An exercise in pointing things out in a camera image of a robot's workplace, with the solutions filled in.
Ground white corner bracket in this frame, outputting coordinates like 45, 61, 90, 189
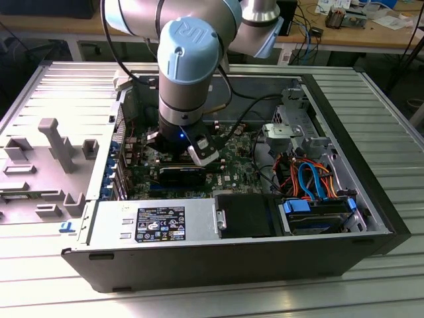
112, 68, 136, 93

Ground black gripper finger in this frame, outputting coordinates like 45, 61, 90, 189
146, 131, 164, 152

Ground silver disk bay cage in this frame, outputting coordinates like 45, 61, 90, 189
261, 86, 335, 160

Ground thin blue cable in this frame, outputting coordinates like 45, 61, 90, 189
296, 15, 317, 64

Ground green motherboard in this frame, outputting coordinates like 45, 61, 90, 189
124, 121, 268, 200

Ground white papers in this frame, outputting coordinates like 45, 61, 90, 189
372, 8, 417, 32

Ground grey parts rack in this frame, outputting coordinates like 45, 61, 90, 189
0, 117, 100, 227

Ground black upright box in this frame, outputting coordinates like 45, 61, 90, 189
279, 0, 299, 37

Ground black graphics card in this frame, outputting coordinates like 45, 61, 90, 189
157, 164, 208, 189

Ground black open PC case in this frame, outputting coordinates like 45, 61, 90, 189
61, 68, 413, 294

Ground white camera box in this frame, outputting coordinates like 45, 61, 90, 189
187, 134, 220, 167

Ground orange yellow wire bundle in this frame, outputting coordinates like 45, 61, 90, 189
288, 158, 344, 199

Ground black flat box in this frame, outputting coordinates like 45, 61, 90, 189
0, 0, 101, 20

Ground hard disk in blue carrier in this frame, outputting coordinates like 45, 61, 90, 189
277, 195, 358, 237

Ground blue flat data wire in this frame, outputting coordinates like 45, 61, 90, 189
309, 160, 332, 203
297, 160, 316, 201

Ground black camera cable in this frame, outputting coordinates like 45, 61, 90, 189
211, 62, 289, 153

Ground red black wire bundle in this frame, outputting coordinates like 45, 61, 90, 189
274, 154, 293, 196

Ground thin black wire loop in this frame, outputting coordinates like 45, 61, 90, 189
251, 129, 282, 195

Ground brown coil transformer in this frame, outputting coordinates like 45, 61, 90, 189
325, 8, 348, 30

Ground silver power supply with label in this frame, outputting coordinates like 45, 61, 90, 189
78, 197, 220, 248

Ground long wooden desk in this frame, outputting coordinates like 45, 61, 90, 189
0, 9, 424, 56

